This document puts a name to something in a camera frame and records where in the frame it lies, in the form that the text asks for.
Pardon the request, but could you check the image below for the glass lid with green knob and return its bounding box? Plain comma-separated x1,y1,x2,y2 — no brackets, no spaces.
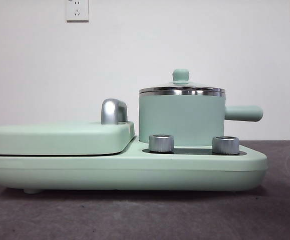
138,68,226,93

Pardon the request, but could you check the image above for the silver round control knob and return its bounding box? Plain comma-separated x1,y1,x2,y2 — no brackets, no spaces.
211,136,240,155
148,134,175,153

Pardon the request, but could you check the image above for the black glossy control panel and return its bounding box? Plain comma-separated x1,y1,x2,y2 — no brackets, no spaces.
142,147,240,156

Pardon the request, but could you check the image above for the mint green hinged griddle cover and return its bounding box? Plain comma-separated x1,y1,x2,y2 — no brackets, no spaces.
0,120,136,156

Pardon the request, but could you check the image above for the mint green breakfast machine base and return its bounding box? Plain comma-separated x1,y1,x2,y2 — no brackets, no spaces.
0,136,268,195

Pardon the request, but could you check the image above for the mint green pot with handle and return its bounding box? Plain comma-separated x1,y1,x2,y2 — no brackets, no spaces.
138,90,263,147

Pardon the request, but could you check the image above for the silver griddle cover handle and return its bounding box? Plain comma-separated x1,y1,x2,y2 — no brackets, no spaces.
100,98,128,125

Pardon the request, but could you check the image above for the white wall socket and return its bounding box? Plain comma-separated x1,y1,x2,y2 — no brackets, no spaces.
65,0,89,23

